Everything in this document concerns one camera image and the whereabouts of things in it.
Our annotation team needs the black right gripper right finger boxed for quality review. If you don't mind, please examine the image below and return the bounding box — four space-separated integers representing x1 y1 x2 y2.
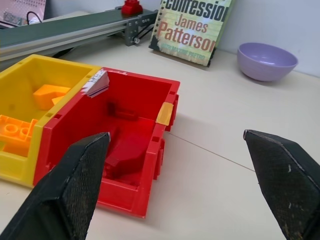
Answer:
242 129 320 240

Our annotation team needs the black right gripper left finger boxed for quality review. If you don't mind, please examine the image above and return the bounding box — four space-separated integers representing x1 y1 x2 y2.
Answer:
0 132 111 240

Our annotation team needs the grey conveyor belt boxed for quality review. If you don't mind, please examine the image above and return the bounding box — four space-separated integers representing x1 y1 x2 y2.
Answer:
0 6 159 62

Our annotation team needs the red block in bin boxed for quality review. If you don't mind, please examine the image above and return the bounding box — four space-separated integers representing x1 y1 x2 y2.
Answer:
101 125 147 180

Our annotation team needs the orange studded brick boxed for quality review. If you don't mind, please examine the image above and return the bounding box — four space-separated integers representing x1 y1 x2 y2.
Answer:
0 114 38 158

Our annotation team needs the red plastic bin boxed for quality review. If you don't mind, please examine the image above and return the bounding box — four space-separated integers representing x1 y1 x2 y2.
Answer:
33 67 181 219

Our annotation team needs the orange angular block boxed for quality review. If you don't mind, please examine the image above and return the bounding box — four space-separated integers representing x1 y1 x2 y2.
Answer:
32 84 71 110

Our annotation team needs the yellow plastic bin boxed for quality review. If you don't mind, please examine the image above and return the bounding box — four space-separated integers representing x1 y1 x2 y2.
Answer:
0 54 103 189

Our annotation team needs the white paper label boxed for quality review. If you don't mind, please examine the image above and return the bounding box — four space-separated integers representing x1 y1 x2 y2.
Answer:
82 69 111 99

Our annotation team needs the purple bowl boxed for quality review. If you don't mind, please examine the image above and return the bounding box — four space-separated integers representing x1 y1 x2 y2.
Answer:
237 42 299 82

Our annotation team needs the yellow tape piece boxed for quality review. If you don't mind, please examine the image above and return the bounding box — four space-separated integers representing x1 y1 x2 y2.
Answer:
155 102 174 125

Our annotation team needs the James Patterson book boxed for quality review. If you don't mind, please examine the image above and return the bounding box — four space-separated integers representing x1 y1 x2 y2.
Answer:
148 0 237 68

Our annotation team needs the pink perforated board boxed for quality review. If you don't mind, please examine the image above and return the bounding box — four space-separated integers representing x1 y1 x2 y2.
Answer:
0 0 47 29

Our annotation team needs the red toy block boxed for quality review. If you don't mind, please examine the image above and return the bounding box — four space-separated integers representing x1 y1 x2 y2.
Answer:
121 0 144 14

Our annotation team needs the black cable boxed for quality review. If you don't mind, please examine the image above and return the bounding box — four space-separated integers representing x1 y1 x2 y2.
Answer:
0 11 44 30

